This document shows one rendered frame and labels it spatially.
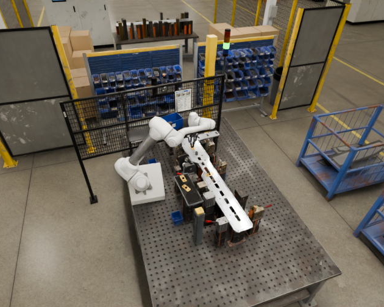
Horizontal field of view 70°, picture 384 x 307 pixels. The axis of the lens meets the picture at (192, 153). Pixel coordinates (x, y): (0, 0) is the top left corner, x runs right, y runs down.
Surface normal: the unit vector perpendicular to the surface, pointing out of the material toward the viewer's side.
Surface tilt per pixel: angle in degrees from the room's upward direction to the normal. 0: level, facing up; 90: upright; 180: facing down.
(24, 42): 89
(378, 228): 0
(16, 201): 0
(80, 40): 90
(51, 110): 89
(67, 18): 90
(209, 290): 0
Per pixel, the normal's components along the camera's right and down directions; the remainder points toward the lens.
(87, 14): 0.32, 0.62
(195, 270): 0.02, -0.76
